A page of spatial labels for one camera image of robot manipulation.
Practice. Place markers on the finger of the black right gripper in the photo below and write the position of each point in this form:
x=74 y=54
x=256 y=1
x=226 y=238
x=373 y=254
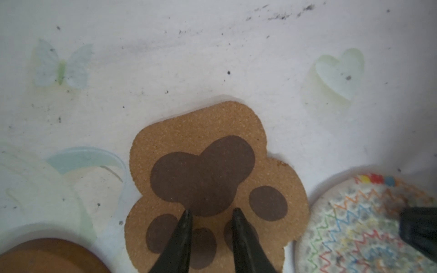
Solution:
x=418 y=228

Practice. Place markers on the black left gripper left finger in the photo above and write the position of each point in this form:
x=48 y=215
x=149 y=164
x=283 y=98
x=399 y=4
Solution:
x=176 y=256

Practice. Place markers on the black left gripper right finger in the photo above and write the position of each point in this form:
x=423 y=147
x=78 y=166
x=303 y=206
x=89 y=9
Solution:
x=249 y=257

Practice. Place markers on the white multicolour woven coaster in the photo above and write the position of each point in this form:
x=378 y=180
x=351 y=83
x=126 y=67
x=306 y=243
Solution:
x=354 y=228

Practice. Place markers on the cork paw print coaster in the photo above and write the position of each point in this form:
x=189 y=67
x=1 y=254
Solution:
x=211 y=161

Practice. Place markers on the round dark wooden coaster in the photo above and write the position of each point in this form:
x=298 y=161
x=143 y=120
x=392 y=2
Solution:
x=51 y=255

